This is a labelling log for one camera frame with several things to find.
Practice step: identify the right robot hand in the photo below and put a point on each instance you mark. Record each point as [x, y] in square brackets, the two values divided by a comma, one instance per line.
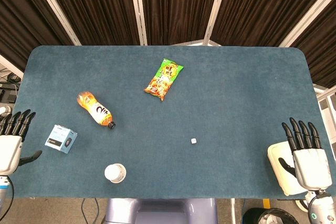
[311, 166]

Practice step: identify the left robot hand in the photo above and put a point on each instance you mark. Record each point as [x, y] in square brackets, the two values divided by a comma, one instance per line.
[10, 150]

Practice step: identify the lavender robot base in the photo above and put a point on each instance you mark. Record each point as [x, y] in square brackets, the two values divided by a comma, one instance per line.
[161, 211]

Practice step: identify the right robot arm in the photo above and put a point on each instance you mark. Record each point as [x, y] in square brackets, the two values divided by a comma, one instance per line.
[320, 208]

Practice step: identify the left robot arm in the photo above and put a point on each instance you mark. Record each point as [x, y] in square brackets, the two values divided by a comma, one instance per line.
[2, 190]

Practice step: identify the small white cube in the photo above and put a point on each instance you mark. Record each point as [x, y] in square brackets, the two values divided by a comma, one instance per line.
[193, 141]

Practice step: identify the white plastic container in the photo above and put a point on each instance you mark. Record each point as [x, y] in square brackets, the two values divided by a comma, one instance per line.
[281, 166]

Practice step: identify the light blue small box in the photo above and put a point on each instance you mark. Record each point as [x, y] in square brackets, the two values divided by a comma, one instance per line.
[61, 139]

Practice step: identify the cluttered equipment desk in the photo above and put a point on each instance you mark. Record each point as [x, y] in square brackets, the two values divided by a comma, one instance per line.
[8, 95]

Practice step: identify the white shelf unit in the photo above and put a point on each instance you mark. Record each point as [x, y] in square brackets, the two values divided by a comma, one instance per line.
[326, 103]

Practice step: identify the black trash bin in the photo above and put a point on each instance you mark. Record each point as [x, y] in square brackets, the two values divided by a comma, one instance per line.
[267, 216]

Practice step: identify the orange drink bottle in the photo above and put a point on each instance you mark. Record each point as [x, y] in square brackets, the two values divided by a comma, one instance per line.
[95, 111]

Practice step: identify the white paper cup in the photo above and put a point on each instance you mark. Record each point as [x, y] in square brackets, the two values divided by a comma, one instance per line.
[115, 172]

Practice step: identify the blue table cloth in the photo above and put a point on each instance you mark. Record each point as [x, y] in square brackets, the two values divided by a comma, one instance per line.
[168, 119]

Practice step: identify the green orange snack bag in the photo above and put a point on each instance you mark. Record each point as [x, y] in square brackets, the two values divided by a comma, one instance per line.
[163, 79]

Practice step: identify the dark brown curtain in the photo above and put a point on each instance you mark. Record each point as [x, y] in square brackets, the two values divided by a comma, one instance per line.
[178, 6]

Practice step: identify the white partition frame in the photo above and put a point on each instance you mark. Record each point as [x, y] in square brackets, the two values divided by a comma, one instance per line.
[137, 9]

